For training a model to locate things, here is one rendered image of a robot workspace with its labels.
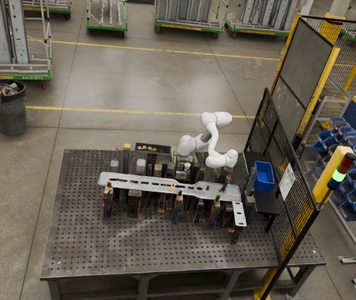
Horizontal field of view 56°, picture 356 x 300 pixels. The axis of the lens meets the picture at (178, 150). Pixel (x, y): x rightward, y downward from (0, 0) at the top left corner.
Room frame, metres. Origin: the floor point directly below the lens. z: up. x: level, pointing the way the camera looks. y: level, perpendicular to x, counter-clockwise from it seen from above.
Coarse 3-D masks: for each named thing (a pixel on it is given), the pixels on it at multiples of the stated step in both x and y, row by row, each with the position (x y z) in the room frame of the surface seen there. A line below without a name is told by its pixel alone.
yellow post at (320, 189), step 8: (336, 152) 1.96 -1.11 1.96; (344, 152) 1.92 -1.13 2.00; (352, 152) 1.94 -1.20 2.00; (336, 160) 1.92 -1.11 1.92; (328, 168) 1.95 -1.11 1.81; (320, 176) 1.99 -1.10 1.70; (328, 176) 1.91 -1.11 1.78; (320, 184) 1.94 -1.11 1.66; (312, 192) 1.98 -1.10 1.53; (320, 192) 1.90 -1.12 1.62; (320, 200) 1.90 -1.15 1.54; (304, 208) 1.96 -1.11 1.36; (304, 216) 1.91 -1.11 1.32; (296, 224) 1.94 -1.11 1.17; (304, 224) 1.90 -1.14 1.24; (312, 224) 1.91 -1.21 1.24; (288, 240) 1.93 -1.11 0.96; (280, 248) 1.97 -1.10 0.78; (280, 256) 1.92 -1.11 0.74; (272, 272) 1.91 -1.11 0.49; (264, 280) 1.94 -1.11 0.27; (264, 288) 1.90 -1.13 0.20; (256, 296) 1.90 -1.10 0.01
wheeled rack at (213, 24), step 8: (216, 16) 10.21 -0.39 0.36; (224, 16) 9.32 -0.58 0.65; (160, 24) 8.95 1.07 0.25; (168, 24) 9.00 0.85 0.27; (176, 24) 9.10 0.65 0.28; (184, 24) 9.19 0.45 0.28; (192, 24) 9.24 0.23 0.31; (200, 24) 9.32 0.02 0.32; (208, 24) 9.57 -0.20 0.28; (216, 24) 9.60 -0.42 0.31; (216, 32) 9.26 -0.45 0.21
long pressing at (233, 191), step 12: (108, 180) 2.22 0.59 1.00; (132, 180) 2.28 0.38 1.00; (144, 180) 2.31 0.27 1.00; (156, 180) 2.34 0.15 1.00; (168, 180) 2.37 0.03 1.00; (168, 192) 2.21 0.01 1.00; (192, 192) 2.27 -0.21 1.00; (204, 192) 2.30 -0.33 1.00; (216, 192) 2.33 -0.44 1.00; (228, 192) 2.36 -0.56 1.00
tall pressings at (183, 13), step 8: (160, 0) 9.18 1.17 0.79; (176, 0) 9.28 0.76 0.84; (184, 0) 9.56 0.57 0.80; (192, 0) 9.85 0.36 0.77; (200, 0) 9.59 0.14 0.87; (208, 0) 9.71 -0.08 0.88; (160, 8) 9.19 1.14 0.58; (168, 8) 9.63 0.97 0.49; (176, 8) 9.27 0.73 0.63; (184, 8) 9.54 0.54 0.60; (192, 8) 9.60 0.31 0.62; (208, 8) 9.69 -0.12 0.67; (160, 16) 9.18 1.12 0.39; (168, 16) 9.41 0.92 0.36; (176, 16) 9.22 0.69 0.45; (184, 16) 9.54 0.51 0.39; (192, 16) 9.59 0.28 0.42; (200, 16) 9.81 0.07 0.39; (208, 16) 9.62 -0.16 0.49
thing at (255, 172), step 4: (256, 168) 2.39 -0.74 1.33; (252, 172) 2.43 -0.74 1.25; (256, 172) 2.36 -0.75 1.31; (252, 176) 2.40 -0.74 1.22; (256, 176) 2.33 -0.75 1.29; (252, 180) 2.37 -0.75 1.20; (248, 184) 2.43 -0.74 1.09; (252, 184) 2.34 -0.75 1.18; (248, 188) 2.39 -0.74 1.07; (248, 192) 2.36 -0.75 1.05
